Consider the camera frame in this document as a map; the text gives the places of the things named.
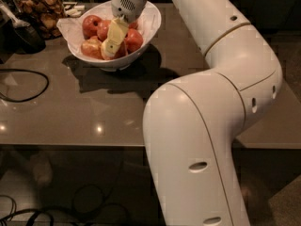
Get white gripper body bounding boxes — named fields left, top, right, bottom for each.
left=111, top=0, right=147, bottom=24

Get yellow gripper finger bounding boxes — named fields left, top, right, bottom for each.
left=101, top=16, right=129, bottom=59

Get yellow red apple front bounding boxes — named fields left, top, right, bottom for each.
left=101, top=42, right=128, bottom=60

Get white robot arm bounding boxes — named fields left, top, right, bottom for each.
left=143, top=0, right=282, bottom=226

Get red yellow apple back right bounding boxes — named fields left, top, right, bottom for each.
left=129, top=21, right=138, bottom=29

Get red apple centre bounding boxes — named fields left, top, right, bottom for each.
left=97, top=20, right=111, bottom=41

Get red apple back left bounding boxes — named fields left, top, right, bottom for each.
left=82, top=15, right=102, bottom=38

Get orange apple front left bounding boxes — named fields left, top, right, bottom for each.
left=81, top=36, right=103, bottom=59

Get white ceramic bowl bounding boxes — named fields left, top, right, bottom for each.
left=64, top=1, right=163, bottom=73

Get white paper bowl liner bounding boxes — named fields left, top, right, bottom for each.
left=56, top=1, right=161, bottom=53

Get white items behind bowl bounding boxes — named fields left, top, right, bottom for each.
left=64, top=4, right=86, bottom=17

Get glass jar of chips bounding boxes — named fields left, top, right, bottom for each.
left=13, top=0, right=66, bottom=40

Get black round appliance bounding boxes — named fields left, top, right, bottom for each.
left=14, top=25, right=46, bottom=54

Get white spoon handle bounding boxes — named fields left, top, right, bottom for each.
left=0, top=0, right=30, bottom=28

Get black cable on table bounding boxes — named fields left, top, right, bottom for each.
left=0, top=68, right=50, bottom=104

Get black cables on floor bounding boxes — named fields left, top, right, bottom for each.
left=0, top=182, right=130, bottom=226

